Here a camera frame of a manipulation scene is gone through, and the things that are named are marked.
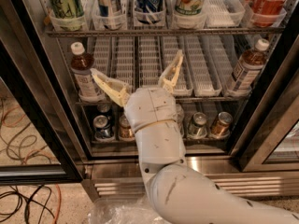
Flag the orange cable on floor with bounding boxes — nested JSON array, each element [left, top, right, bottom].
[[0, 105, 63, 224]]

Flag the left tea bottle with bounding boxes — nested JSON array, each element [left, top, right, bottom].
[[70, 42, 105, 103]]

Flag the right tea bottle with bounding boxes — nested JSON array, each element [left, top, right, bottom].
[[226, 38, 269, 96]]

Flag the glass fridge door left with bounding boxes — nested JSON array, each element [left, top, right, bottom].
[[0, 0, 85, 185]]

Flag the blue can bottom shelf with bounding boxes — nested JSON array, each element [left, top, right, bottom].
[[93, 115, 113, 139]]

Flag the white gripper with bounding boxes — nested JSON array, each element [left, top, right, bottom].
[[91, 49, 183, 133]]

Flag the tea bottle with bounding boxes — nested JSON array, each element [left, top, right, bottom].
[[226, 38, 269, 96], [70, 42, 105, 103]]

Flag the orange can bottom shelf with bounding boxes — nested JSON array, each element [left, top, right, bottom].
[[210, 112, 233, 139]]

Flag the blue pepsi can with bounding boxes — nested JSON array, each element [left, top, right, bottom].
[[135, 0, 164, 24]]

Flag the silver blue slim can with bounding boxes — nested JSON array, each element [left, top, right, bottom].
[[97, 0, 122, 30]]

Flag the clear plastic bin with bag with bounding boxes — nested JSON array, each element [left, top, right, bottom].
[[88, 195, 171, 224]]

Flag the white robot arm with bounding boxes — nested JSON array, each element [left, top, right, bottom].
[[91, 50, 299, 224]]

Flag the steel fridge base grille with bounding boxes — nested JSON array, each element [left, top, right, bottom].
[[82, 156, 299, 201]]

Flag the black cable on floor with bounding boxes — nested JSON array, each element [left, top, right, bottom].
[[0, 184, 56, 224]]

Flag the brown can bottom shelf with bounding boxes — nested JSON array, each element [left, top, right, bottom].
[[119, 114, 135, 140]]

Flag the green can top shelf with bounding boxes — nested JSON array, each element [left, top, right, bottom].
[[50, 0, 84, 32]]

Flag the red coca-cola can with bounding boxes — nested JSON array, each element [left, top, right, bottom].
[[244, 0, 286, 27]]

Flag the green silver can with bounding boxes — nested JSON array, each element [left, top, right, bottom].
[[188, 112, 207, 139]]

